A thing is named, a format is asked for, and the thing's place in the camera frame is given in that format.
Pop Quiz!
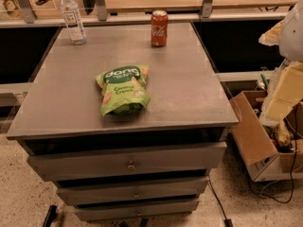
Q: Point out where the black cable on floor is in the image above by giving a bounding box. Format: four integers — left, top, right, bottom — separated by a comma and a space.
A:
207, 179, 235, 227

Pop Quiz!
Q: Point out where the black cable by box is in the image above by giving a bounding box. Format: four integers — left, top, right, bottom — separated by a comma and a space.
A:
246, 102, 300, 204

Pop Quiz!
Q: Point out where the red cola can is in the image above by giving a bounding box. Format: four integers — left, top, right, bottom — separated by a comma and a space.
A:
151, 10, 169, 46

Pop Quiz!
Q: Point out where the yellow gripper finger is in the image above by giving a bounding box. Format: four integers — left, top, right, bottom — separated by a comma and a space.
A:
265, 62, 303, 121
258, 21, 282, 46

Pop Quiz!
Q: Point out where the grey drawer cabinet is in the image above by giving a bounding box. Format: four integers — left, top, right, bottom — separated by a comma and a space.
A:
8, 23, 237, 210

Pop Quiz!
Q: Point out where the clear plastic water bottle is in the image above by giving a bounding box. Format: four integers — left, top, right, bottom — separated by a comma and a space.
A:
61, 0, 86, 44

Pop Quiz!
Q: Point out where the middle grey drawer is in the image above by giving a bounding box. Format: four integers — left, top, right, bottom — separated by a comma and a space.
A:
57, 176, 208, 205

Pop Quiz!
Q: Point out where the grey drawer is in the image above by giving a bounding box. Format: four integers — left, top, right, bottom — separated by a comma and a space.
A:
75, 198, 199, 221
57, 176, 208, 205
27, 142, 226, 182

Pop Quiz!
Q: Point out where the green handled brush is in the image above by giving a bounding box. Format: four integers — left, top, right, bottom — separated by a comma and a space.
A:
260, 74, 269, 90

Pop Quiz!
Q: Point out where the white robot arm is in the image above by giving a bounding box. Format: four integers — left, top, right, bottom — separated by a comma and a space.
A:
258, 0, 303, 126

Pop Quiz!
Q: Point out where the top grey drawer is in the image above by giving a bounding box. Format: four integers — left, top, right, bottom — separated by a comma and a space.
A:
27, 142, 226, 182

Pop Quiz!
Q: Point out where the green rice chip bag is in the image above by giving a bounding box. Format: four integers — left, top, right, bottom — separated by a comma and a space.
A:
96, 65, 151, 116

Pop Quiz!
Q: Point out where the brown cardboard box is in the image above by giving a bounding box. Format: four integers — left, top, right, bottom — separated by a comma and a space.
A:
230, 91, 303, 182

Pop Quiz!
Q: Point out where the bottom grey drawer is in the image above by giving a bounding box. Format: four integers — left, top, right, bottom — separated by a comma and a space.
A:
75, 198, 199, 221

